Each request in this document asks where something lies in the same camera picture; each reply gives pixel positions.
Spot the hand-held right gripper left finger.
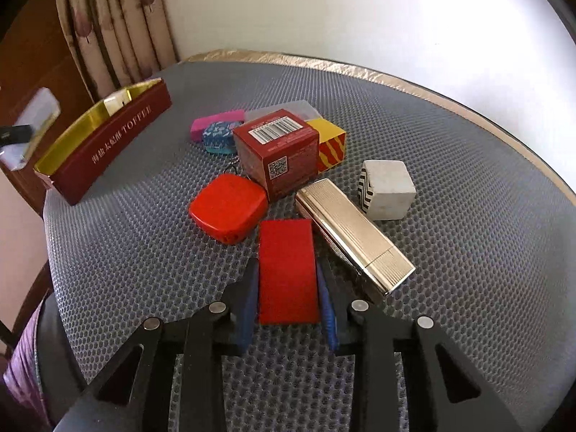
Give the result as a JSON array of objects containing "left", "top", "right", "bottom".
[{"left": 54, "top": 258, "right": 262, "bottom": 432}]

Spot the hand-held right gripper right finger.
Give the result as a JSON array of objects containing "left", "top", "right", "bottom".
[{"left": 315, "top": 258, "right": 525, "bottom": 432}]

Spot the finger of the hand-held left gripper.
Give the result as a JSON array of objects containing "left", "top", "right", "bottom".
[{"left": 0, "top": 127, "right": 34, "bottom": 147}]

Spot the small translucent white box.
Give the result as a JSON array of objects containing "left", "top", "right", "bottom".
[{"left": 2, "top": 87, "right": 61, "bottom": 172}]

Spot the red rectangular box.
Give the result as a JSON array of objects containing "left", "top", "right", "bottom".
[{"left": 258, "top": 219, "right": 322, "bottom": 326}]

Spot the gold ribbed metal case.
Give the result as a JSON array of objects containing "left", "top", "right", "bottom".
[{"left": 294, "top": 179, "right": 417, "bottom": 306}]

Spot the red tin box gold interior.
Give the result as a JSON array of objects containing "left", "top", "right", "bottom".
[{"left": 33, "top": 78, "right": 173, "bottom": 207}]

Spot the red rounded square case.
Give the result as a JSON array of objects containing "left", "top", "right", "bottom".
[{"left": 189, "top": 174, "right": 270, "bottom": 247}]

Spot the white cube with black stripes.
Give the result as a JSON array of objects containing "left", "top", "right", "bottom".
[{"left": 359, "top": 159, "right": 415, "bottom": 221}]

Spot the red barcode cardboard box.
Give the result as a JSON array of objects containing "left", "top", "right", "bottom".
[{"left": 233, "top": 109, "right": 321, "bottom": 202}]

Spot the yellow sponge block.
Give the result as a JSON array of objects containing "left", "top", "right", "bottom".
[{"left": 306, "top": 117, "right": 348, "bottom": 172}]

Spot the blue patterned keychain pouch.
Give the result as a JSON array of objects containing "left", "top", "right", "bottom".
[{"left": 202, "top": 121, "right": 244, "bottom": 176}]

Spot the pink rectangular box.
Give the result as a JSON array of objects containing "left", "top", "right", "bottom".
[{"left": 191, "top": 109, "right": 246, "bottom": 144}]

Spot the clear plastic floss pick box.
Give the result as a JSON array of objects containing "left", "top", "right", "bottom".
[{"left": 243, "top": 100, "right": 321, "bottom": 123}]

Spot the dark wooden cabinet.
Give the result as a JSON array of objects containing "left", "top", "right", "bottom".
[{"left": 0, "top": 0, "right": 104, "bottom": 190}]

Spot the grey honeycomb mat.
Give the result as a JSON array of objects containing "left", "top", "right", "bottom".
[{"left": 42, "top": 58, "right": 576, "bottom": 432}]

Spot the beige patterned curtain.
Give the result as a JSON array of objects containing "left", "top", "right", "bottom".
[{"left": 54, "top": 0, "right": 181, "bottom": 100}]

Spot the purple cloth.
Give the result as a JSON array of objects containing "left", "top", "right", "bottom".
[{"left": 2, "top": 288, "right": 55, "bottom": 428}]

